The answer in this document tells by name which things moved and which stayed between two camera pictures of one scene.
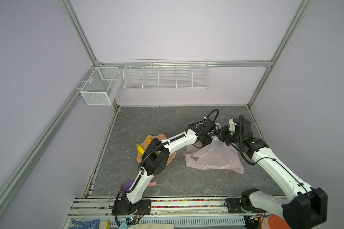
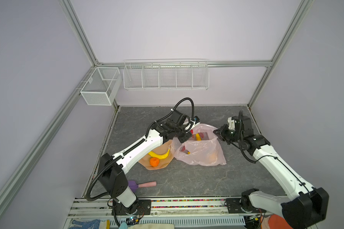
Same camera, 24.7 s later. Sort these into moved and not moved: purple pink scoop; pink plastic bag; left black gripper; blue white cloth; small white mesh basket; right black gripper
Moved: pink plastic bag; left black gripper
Not moved: small white mesh basket; blue white cloth; right black gripper; purple pink scoop
